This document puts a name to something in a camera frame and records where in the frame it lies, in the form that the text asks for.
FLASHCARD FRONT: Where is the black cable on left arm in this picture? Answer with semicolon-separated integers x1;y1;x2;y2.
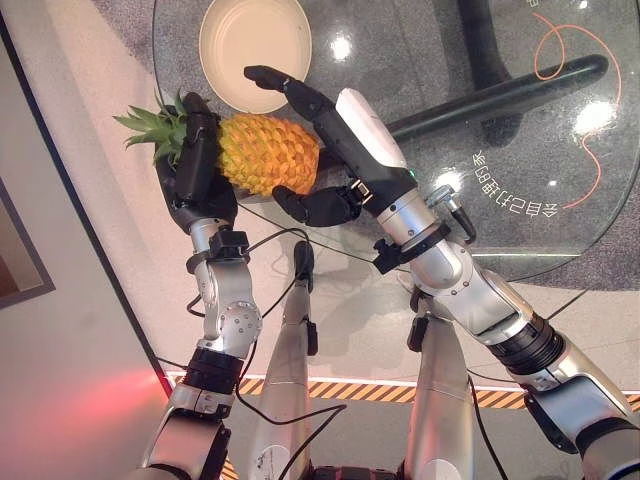
187;227;349;480

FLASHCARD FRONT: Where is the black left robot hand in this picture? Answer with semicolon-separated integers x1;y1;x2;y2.
158;92;239;235

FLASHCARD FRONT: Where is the yellow pineapple with green crown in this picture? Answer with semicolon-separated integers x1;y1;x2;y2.
113;90;321;197

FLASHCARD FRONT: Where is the yellow black hazard floor tape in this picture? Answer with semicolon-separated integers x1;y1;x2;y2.
167;372;640;412

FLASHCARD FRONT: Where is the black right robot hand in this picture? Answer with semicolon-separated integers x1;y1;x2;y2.
243;64;418;225

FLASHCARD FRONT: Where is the silver left robot leg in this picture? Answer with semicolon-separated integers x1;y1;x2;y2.
247;240;320;480

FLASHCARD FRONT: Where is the dark framed wall panel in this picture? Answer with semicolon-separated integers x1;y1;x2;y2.
0;177;56;309

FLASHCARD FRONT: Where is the round glass table top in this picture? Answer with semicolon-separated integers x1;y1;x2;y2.
151;0;640;281

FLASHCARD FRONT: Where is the black tubular table base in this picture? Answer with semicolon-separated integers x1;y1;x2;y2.
387;0;610;144

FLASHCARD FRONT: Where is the silver robot leg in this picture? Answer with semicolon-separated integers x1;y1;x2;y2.
247;240;320;480
402;287;484;480

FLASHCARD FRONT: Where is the cream round plate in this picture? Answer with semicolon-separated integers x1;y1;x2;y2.
198;0;314;115

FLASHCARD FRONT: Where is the silver right robot leg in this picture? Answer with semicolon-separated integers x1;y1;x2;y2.
402;287;484;480

